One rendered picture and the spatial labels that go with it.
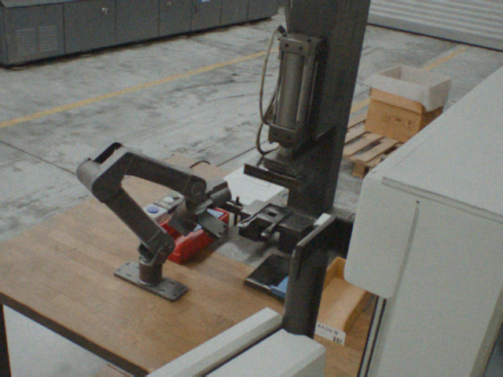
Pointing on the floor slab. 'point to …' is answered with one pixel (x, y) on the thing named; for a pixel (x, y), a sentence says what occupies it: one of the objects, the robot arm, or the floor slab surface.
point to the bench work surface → (181, 332)
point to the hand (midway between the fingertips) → (180, 224)
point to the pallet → (388, 146)
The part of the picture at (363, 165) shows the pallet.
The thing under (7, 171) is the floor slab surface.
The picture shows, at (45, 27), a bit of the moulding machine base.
